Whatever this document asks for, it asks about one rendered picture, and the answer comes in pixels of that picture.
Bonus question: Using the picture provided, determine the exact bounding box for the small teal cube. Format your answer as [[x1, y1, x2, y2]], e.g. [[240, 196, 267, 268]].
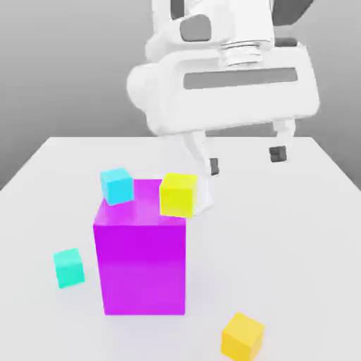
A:
[[52, 247, 86, 289]]

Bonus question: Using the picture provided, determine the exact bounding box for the small orange cube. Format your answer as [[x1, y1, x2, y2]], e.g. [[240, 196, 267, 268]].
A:
[[220, 312, 266, 361]]

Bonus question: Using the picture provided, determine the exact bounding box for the large magenta box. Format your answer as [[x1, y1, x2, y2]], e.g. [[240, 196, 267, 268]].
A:
[[92, 178, 188, 317]]

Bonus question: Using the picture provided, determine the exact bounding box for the small yellow cube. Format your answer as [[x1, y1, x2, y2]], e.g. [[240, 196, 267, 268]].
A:
[[159, 172, 199, 220]]

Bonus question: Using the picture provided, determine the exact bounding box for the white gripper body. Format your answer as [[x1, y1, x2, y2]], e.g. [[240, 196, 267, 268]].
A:
[[126, 44, 322, 138]]

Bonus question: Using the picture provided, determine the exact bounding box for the small cyan cube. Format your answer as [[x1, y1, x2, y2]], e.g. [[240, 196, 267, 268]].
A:
[[99, 167, 135, 207]]

